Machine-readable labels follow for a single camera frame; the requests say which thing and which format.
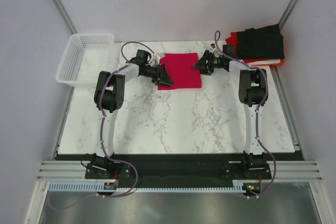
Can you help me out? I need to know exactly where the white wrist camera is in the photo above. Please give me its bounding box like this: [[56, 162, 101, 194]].
[[153, 53, 165, 64], [209, 43, 217, 54]]

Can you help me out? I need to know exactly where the folded black t shirt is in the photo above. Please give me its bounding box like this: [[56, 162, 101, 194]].
[[236, 24, 285, 59]]

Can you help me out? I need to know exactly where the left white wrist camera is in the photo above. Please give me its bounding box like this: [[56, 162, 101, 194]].
[[153, 53, 165, 64]]

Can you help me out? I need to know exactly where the white plastic laundry basket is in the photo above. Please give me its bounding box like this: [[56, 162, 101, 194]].
[[56, 33, 114, 88]]

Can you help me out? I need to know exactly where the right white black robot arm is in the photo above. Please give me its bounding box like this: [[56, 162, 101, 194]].
[[192, 50, 272, 179]]

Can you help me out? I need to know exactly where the crimson red t shirt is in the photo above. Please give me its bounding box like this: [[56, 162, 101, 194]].
[[158, 52, 202, 90]]

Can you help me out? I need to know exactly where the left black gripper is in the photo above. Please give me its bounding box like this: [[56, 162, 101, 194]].
[[142, 64, 174, 88]]

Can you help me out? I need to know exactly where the folded white t shirt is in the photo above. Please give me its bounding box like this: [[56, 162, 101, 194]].
[[243, 59, 282, 66]]

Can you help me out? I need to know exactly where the white slotted cable duct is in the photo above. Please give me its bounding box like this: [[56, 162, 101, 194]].
[[48, 181, 261, 193]]

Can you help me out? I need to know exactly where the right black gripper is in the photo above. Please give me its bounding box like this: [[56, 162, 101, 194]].
[[191, 51, 224, 77]]

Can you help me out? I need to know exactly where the folded orange t shirt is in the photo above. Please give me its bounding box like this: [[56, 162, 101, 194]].
[[248, 59, 283, 67]]

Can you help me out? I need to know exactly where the aluminium front frame rail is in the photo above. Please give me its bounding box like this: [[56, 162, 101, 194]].
[[38, 161, 322, 182]]

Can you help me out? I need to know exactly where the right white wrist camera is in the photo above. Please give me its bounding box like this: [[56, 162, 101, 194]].
[[209, 43, 217, 54]]

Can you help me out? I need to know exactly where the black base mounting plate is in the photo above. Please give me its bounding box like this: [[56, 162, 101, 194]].
[[84, 153, 272, 189]]

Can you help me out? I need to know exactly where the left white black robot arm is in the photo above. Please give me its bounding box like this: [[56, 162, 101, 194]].
[[85, 50, 173, 179]]

